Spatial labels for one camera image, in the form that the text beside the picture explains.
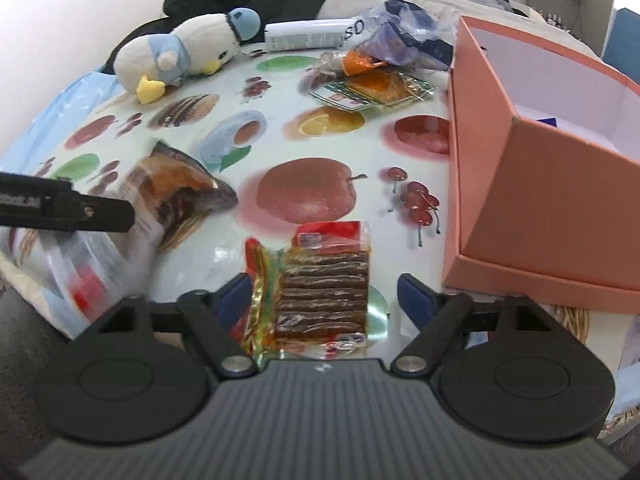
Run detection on brown stick snack packet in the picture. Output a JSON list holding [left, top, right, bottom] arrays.
[[242, 220, 374, 359]]

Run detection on blue chair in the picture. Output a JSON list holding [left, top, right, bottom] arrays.
[[602, 7, 640, 84]]

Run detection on crumpled blue white plastic bag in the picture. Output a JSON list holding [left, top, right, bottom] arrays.
[[350, 0, 459, 72]]

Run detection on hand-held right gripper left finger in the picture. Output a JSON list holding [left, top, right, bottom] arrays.
[[75, 272, 259, 380]]

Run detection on small orange snack packet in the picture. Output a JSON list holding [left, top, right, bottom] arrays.
[[342, 50, 389, 77]]

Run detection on clear plastic packet red label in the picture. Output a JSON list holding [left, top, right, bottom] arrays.
[[7, 227, 167, 339]]

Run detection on group of small bottles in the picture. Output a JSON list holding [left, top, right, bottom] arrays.
[[542, 10, 572, 32]]

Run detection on fruit print cloth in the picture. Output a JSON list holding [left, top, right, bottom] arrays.
[[0, 42, 457, 362]]

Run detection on brown dried snack packet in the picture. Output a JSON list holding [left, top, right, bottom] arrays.
[[117, 140, 240, 254]]

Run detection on grey blanket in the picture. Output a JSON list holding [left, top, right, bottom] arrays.
[[317, 0, 606, 61]]

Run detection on green bordered orange snack packet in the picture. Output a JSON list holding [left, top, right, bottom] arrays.
[[309, 69, 436, 111]]

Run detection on pink cardboard box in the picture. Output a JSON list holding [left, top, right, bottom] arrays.
[[442, 15, 640, 314]]

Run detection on white blue plush penguin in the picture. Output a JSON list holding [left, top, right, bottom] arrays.
[[114, 7, 262, 106]]

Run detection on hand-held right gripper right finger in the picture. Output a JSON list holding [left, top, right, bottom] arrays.
[[390, 272, 581, 376]]

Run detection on white tube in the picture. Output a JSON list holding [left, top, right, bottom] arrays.
[[263, 17, 369, 54]]

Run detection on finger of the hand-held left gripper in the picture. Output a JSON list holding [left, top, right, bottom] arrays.
[[70, 190, 137, 235]]

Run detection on clear packet dark contents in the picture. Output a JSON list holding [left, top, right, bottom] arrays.
[[300, 50, 352, 94]]

